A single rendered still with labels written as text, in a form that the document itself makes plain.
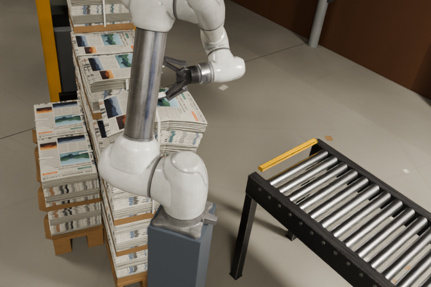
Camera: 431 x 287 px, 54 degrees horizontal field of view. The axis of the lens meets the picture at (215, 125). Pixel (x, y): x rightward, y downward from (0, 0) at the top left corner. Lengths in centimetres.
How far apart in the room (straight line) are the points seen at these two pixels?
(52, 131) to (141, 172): 133
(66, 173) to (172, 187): 107
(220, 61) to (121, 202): 78
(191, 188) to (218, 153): 207
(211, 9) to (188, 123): 62
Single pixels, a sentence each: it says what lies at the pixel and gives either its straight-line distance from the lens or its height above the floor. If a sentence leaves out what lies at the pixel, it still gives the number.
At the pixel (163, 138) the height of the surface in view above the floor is 111.
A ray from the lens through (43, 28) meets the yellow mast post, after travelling 334.
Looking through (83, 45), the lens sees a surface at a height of 107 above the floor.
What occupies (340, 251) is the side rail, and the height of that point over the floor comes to 80.
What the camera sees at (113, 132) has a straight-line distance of 173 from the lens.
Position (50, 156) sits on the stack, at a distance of 255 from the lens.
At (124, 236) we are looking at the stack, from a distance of 219.
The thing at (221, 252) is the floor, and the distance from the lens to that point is 280.
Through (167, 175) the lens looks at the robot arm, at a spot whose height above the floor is 123.
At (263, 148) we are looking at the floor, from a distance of 361.
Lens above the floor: 220
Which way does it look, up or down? 36 degrees down
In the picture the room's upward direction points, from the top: 7 degrees clockwise
